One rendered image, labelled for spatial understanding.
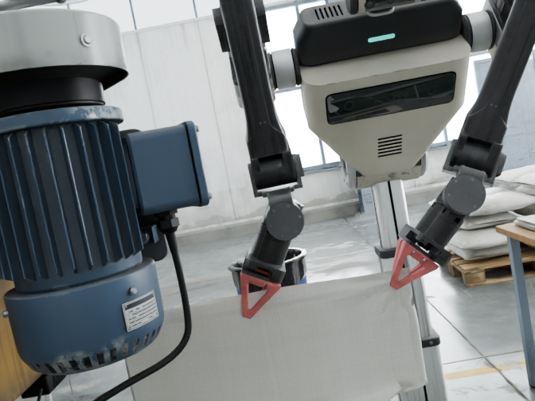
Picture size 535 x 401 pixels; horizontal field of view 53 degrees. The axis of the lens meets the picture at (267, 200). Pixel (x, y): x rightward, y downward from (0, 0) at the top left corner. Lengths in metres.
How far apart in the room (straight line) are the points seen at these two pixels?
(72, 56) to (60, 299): 0.22
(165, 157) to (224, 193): 8.39
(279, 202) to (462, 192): 0.27
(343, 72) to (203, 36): 7.94
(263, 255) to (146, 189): 0.36
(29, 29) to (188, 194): 0.21
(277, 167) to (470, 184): 0.29
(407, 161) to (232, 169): 7.58
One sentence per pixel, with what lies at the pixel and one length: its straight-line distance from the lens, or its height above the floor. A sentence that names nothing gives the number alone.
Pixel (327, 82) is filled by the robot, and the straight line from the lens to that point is 1.23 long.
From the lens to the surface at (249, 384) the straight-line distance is 0.95.
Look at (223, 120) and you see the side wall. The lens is 8.94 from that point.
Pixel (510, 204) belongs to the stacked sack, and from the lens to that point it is 4.33.
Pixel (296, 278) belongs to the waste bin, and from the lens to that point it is 3.10.
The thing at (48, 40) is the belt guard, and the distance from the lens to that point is 0.53.
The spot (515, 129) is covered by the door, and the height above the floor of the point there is 0.91.
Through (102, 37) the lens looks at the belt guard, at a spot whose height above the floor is 1.39.
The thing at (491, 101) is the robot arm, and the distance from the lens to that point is 0.89.
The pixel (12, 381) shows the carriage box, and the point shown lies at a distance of 0.74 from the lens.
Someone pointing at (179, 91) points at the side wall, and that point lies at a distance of 9.07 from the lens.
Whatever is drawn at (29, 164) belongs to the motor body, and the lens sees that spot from 0.54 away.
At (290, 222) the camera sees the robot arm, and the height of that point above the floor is 1.15.
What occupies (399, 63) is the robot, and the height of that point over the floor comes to 1.40.
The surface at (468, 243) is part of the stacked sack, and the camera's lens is 4.24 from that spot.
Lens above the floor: 1.26
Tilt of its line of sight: 5 degrees down
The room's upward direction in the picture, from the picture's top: 11 degrees counter-clockwise
